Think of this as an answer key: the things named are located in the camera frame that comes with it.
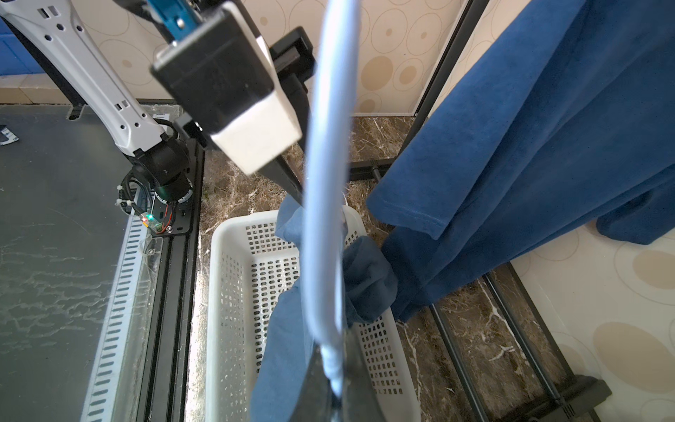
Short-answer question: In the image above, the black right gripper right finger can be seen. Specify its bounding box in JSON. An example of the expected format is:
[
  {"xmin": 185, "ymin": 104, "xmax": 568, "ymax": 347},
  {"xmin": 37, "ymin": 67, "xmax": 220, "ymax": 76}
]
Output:
[{"xmin": 341, "ymin": 326, "xmax": 385, "ymax": 422}]

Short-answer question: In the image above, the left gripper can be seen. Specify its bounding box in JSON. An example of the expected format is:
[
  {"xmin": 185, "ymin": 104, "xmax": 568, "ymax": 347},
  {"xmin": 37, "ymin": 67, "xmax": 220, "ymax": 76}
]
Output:
[{"xmin": 258, "ymin": 26, "xmax": 316, "ymax": 204}]

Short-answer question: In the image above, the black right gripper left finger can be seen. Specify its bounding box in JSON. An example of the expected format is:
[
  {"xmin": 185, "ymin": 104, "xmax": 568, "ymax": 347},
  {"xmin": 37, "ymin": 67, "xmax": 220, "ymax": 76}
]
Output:
[{"xmin": 289, "ymin": 346, "xmax": 337, "ymax": 422}]

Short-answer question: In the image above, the light blue plastic hanger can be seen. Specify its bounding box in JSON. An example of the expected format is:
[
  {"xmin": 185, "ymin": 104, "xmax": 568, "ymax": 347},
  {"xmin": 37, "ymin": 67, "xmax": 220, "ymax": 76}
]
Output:
[{"xmin": 301, "ymin": 1, "xmax": 361, "ymax": 397}]

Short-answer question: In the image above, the light blue t-shirt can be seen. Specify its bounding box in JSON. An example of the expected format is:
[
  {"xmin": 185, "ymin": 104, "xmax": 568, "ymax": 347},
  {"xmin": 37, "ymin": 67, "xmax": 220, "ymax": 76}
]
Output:
[{"xmin": 250, "ymin": 194, "xmax": 400, "ymax": 422}]

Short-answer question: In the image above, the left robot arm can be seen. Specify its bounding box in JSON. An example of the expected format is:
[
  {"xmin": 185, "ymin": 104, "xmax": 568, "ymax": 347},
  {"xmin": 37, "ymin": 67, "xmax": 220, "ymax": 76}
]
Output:
[{"xmin": 1, "ymin": 1, "xmax": 315, "ymax": 203}]

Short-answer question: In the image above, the white plastic basket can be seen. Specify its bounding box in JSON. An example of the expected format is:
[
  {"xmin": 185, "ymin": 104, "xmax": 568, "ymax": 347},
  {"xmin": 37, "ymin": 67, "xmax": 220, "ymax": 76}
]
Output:
[{"xmin": 205, "ymin": 210, "xmax": 421, "ymax": 421}]

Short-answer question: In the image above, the black clothes rack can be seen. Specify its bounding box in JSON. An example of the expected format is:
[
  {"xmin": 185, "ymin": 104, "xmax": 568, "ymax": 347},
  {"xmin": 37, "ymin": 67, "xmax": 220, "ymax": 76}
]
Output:
[{"xmin": 347, "ymin": 1, "xmax": 610, "ymax": 421}]

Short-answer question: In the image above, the navy blue t-shirt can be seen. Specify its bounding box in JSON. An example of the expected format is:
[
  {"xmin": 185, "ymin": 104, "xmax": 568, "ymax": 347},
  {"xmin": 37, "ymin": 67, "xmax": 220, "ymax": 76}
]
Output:
[{"xmin": 367, "ymin": 1, "xmax": 674, "ymax": 320}]

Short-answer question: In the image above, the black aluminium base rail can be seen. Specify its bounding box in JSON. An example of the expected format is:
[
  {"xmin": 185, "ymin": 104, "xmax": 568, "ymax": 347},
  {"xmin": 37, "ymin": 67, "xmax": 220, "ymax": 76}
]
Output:
[{"xmin": 135, "ymin": 113, "xmax": 205, "ymax": 421}]

